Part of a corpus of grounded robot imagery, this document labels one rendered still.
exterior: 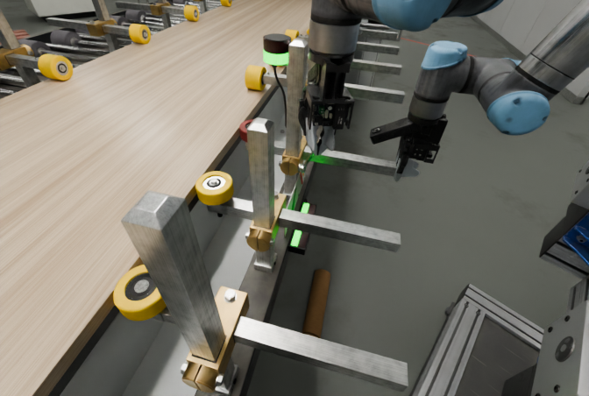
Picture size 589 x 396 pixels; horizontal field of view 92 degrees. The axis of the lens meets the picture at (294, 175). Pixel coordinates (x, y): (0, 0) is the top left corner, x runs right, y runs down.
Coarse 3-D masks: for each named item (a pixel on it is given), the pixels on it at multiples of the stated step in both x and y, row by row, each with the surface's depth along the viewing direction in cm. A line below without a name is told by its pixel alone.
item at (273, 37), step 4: (268, 36) 61; (272, 36) 61; (276, 36) 61; (280, 36) 61; (284, 36) 61; (288, 36) 61; (272, 40) 59; (276, 40) 59; (280, 40) 59; (284, 40) 59; (268, 52) 60; (276, 76) 66; (276, 80) 66; (280, 84) 67; (284, 92) 68; (284, 96) 68; (284, 100) 69; (284, 104) 70
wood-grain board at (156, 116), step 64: (256, 0) 226; (128, 64) 114; (192, 64) 117; (256, 64) 120; (0, 128) 76; (64, 128) 77; (128, 128) 79; (192, 128) 80; (0, 192) 58; (64, 192) 59; (128, 192) 60; (192, 192) 62; (0, 256) 48; (64, 256) 48; (128, 256) 49; (0, 320) 40; (64, 320) 40; (0, 384) 35
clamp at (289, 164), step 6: (306, 144) 83; (282, 156) 77; (288, 156) 77; (294, 156) 77; (300, 156) 77; (282, 162) 76; (288, 162) 76; (294, 162) 76; (300, 162) 78; (282, 168) 78; (288, 168) 78; (294, 168) 76
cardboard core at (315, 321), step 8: (320, 272) 139; (328, 272) 140; (320, 280) 135; (328, 280) 137; (312, 288) 134; (320, 288) 132; (328, 288) 135; (312, 296) 130; (320, 296) 130; (312, 304) 127; (320, 304) 127; (312, 312) 124; (320, 312) 125; (312, 320) 121; (320, 320) 122; (304, 328) 120; (312, 328) 119; (320, 328) 121; (320, 336) 119
